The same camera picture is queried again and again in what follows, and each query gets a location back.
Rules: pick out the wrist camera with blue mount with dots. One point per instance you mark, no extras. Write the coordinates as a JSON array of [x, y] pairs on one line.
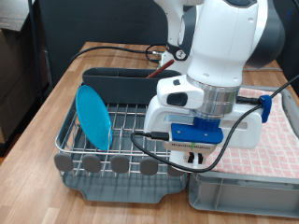
[[196, 135]]

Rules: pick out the red-brown wooden spoon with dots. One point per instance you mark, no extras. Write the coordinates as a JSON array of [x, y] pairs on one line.
[[160, 71]]

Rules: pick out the grey plastic crate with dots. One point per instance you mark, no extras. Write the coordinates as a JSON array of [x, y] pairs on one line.
[[249, 196]]

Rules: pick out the pink checked towel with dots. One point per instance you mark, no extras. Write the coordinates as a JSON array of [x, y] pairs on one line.
[[274, 149]]

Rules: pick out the black metal pole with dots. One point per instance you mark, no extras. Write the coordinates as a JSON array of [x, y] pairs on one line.
[[35, 46]]

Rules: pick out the blue plastic plate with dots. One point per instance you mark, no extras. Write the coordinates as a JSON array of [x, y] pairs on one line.
[[93, 116]]

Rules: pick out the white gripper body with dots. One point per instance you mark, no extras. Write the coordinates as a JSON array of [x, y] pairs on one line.
[[246, 133]]

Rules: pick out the wooden shelf board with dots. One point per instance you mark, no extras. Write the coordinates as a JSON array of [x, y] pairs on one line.
[[12, 12]]

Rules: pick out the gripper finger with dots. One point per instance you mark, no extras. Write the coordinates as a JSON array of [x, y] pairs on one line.
[[190, 158], [200, 158]]

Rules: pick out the dark grey cutlery caddy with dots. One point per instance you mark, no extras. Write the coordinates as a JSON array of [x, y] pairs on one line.
[[124, 88]]

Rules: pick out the grey plastic drain tray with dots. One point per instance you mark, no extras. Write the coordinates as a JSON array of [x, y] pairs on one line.
[[124, 193]]

